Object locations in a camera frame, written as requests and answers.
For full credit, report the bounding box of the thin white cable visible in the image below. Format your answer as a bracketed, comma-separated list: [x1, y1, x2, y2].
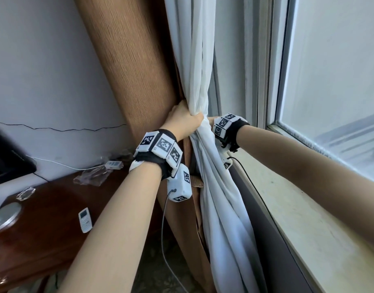
[25, 155, 107, 171]

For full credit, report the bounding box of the white curtain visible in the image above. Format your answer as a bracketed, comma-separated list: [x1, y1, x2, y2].
[164, 0, 268, 293]

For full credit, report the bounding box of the white adapter box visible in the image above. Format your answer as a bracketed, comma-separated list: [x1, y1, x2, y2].
[104, 160, 124, 171]

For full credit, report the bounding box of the brown curtain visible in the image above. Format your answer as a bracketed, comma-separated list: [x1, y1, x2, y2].
[72, 0, 218, 293]

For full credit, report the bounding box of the silver round television base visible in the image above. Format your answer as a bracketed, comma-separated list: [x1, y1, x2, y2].
[0, 201, 22, 234]

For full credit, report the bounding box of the black marker wristband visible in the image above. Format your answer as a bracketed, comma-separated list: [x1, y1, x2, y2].
[129, 129, 184, 180]
[212, 113, 251, 153]

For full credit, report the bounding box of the white remote control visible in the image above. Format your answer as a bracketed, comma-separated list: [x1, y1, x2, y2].
[78, 207, 93, 234]

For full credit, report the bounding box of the small clear plastic wrapper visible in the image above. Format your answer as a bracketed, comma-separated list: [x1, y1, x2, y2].
[15, 187, 37, 201]

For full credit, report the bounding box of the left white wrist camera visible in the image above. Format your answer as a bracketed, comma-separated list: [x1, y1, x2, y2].
[166, 163, 193, 203]

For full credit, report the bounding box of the person's left hand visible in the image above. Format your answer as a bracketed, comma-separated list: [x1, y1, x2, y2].
[161, 100, 205, 142]

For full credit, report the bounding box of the black camera cable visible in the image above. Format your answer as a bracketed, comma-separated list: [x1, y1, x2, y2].
[227, 156, 278, 223]
[161, 189, 189, 293]

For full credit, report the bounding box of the thin black wall cable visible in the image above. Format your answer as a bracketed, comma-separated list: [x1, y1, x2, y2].
[0, 120, 127, 132]

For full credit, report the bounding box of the beige window sill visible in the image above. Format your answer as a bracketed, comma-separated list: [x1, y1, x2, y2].
[233, 148, 374, 293]

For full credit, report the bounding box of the dark wooden desk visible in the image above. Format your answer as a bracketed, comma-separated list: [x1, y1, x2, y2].
[0, 167, 163, 293]

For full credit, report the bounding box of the glass window with frame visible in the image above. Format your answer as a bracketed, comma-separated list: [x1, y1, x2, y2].
[214, 0, 374, 186]

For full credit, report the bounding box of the right black marker wristband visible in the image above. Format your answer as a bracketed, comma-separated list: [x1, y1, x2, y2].
[212, 113, 251, 153]

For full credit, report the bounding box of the person's right forearm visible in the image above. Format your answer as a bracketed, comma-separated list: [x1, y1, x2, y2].
[235, 125, 374, 251]

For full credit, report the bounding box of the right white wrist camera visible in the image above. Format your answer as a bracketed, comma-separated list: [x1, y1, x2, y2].
[216, 140, 234, 171]

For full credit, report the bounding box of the left black camera cable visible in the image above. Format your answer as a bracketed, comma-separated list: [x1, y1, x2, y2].
[161, 189, 189, 293]

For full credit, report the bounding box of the left black marker wristband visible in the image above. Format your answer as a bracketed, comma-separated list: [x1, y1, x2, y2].
[129, 129, 184, 180]

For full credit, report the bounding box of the right black camera cable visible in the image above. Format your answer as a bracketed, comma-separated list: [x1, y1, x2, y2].
[227, 156, 278, 223]

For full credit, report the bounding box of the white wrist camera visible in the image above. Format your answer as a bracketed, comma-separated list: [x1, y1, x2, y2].
[216, 140, 234, 171]
[166, 163, 193, 203]

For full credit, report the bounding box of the black television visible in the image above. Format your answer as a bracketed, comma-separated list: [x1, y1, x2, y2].
[0, 125, 37, 187]

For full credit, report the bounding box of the person's left forearm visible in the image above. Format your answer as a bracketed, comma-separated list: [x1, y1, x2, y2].
[57, 163, 163, 293]

